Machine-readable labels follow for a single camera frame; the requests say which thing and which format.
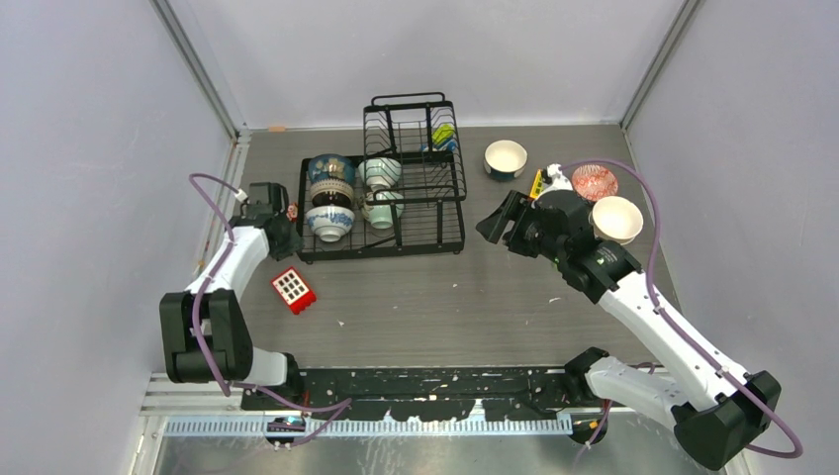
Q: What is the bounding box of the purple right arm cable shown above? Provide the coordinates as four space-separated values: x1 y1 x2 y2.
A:
557 157 804 460

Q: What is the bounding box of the perforated metal rail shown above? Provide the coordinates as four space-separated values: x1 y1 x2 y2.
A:
163 412 573 438

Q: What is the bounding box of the green blue toy car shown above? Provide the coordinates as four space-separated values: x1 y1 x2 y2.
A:
431 124 457 151

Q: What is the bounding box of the black wire dish rack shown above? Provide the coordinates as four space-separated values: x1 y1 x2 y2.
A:
297 92 467 263

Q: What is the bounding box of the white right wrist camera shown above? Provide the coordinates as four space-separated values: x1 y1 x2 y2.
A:
542 163 574 193

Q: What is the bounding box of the dark blue glazed bowl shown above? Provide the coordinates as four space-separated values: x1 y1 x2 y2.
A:
307 153 356 185

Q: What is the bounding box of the red white window block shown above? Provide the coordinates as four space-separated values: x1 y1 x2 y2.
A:
271 267 318 315

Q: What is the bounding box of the brown patterned band bowl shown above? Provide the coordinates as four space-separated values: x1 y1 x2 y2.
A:
310 178 354 209

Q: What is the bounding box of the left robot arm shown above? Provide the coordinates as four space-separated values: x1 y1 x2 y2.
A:
159 202 304 410

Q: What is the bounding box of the beige bowl with flower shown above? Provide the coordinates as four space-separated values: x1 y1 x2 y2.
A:
590 196 644 244

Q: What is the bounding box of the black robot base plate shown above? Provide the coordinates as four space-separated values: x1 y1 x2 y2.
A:
239 366 606 422

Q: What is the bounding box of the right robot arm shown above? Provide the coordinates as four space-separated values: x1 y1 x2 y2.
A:
476 190 782 470

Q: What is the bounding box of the small red flower toy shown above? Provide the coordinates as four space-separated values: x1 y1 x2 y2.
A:
286 203 299 223

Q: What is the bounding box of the white blue floral bowl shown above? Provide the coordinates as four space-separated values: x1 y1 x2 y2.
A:
305 205 355 243

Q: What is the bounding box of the yellow window toy block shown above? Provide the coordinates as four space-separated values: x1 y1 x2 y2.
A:
528 169 544 200

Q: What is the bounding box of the teal bowl white inside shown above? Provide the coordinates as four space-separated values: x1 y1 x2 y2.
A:
483 140 528 181

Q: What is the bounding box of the light blue dotted bowl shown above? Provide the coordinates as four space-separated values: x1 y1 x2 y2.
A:
357 157 403 191

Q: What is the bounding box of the pale green ceramic bowl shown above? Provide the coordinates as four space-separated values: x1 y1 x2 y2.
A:
361 190 405 230

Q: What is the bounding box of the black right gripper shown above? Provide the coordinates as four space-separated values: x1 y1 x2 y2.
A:
477 188 566 263

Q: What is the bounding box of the red white patterned bowl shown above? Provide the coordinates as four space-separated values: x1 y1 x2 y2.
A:
571 164 618 202

